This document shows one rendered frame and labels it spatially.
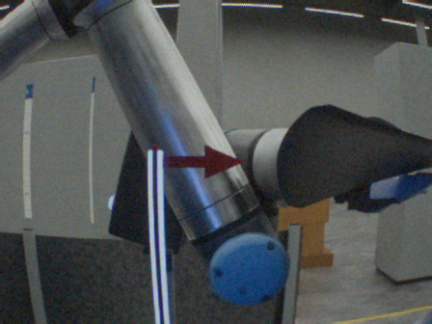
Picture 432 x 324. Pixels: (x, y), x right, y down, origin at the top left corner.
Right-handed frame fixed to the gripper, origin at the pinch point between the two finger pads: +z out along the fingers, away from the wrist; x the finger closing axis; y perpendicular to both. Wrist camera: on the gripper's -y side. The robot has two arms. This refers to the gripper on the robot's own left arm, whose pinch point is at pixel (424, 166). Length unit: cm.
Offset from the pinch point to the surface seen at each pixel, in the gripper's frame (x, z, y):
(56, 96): -77, -558, 242
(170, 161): 2.2, -8.7, -23.0
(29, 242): 22, -166, 38
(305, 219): 5, -573, 558
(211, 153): 1.4, -7.0, -20.7
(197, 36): -96, -345, 229
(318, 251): 39, -561, 576
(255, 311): 39, -155, 122
